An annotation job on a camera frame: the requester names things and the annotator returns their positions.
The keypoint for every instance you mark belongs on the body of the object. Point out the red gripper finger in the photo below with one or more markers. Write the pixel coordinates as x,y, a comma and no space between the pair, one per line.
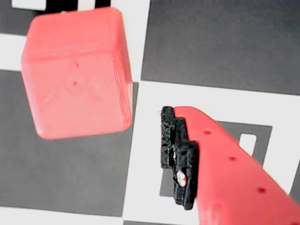
234,175

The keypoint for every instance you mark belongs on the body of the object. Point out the red cube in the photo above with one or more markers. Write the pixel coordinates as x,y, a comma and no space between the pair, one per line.
75,89

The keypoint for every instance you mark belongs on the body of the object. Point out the checkerboard marker mat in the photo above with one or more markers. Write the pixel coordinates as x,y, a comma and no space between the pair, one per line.
211,47

